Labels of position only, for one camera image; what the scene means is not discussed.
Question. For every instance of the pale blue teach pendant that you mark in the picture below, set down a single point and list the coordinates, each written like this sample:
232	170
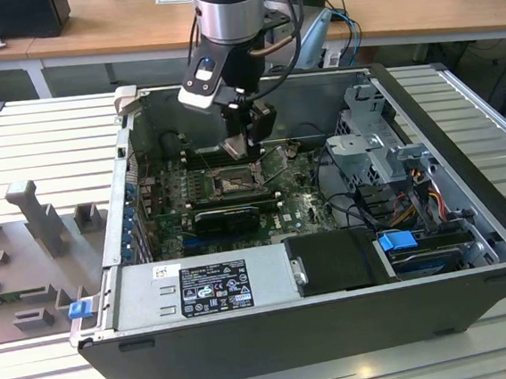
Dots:
316	35

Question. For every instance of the grey case latch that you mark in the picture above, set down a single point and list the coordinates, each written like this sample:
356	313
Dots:
127	98

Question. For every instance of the black camera bracket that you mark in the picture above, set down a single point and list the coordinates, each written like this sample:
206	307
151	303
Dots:
277	19

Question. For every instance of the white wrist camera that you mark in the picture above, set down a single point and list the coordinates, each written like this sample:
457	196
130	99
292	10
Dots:
200	84

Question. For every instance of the silver drive cage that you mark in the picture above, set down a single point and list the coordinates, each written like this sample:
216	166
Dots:
356	148

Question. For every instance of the black plastic shroud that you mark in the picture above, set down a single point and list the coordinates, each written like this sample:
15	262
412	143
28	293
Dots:
332	262

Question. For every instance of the hard disk in blue carrier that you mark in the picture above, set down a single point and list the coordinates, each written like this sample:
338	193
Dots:
397	240

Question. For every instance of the silver power supply unit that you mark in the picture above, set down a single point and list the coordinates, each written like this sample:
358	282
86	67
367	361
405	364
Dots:
146	294

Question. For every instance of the green RAM stick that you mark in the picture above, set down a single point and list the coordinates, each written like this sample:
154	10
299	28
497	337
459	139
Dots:
267	202

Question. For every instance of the silver CPU plate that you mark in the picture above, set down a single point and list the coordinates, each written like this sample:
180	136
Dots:
235	147

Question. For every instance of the white socket box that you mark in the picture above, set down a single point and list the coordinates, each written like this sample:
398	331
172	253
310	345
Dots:
332	58

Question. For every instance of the black PC case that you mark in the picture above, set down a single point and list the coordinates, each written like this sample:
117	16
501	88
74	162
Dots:
294	342

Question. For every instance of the coin cell battery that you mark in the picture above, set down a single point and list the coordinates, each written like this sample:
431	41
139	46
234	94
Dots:
292	150

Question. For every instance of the grey parts rack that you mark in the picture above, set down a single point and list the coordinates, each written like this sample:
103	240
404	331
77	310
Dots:
16	248

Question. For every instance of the CPU socket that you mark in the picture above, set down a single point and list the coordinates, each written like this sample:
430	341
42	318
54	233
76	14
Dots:
234	182

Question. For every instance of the blue expansion slot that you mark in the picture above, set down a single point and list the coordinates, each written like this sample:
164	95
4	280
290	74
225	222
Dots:
191	241

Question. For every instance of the black cylinder part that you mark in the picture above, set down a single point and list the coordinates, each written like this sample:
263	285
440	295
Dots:
170	143

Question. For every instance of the metal locking lever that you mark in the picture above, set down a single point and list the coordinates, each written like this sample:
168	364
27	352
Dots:
208	166

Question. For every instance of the blue case clip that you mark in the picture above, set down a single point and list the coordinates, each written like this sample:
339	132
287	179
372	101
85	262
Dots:
80	310

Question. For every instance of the black computer tower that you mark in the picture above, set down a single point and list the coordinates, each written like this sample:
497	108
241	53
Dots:
7	16

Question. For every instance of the wooden desk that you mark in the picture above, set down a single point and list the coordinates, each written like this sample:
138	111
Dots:
130	26

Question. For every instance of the green motherboard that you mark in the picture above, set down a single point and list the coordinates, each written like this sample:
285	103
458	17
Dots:
298	194

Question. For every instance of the graphics card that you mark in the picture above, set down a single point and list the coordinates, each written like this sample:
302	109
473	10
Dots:
224	221

